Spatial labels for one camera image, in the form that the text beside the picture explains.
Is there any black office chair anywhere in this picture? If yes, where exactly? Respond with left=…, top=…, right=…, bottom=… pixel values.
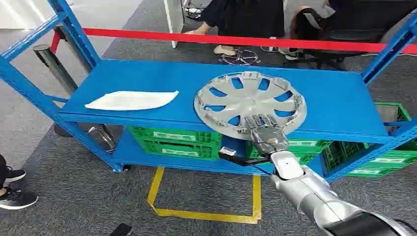
left=295, top=0, right=417, bottom=71

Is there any blue metal shelf rack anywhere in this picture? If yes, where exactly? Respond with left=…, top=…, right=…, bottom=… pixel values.
left=0, top=0, right=417, bottom=183

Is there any red barrier belt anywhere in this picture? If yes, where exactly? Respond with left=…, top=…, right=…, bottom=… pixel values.
left=50, top=28, right=417, bottom=55

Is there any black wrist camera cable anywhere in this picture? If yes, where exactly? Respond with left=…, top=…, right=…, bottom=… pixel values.
left=218, top=152, right=275, bottom=177

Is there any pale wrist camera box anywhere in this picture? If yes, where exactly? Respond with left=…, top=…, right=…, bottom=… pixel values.
left=219, top=147, right=237, bottom=158

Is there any white desk panel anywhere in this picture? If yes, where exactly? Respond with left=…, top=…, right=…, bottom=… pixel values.
left=164, top=0, right=186, bottom=49

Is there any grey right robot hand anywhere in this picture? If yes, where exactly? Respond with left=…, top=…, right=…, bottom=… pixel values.
left=243, top=114, right=289, bottom=156

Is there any silver plastic wheel hubcap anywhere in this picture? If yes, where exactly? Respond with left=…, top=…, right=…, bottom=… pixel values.
left=194, top=71, right=307, bottom=141

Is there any black robot foot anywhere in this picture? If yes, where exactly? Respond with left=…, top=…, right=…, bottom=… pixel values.
left=109, top=223, right=133, bottom=236

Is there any white curved plastic part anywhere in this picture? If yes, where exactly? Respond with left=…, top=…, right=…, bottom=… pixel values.
left=85, top=90, right=179, bottom=112

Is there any person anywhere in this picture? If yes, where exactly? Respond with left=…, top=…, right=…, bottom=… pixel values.
left=184, top=0, right=286, bottom=57
left=278, top=0, right=336, bottom=61
left=0, top=154, right=39, bottom=210

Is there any chrome stanchion post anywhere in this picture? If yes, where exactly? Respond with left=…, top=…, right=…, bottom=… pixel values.
left=32, top=44, right=117, bottom=154
left=54, top=24, right=95, bottom=74

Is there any chrome star chair base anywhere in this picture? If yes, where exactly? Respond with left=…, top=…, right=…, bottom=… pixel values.
left=219, top=48, right=261, bottom=66

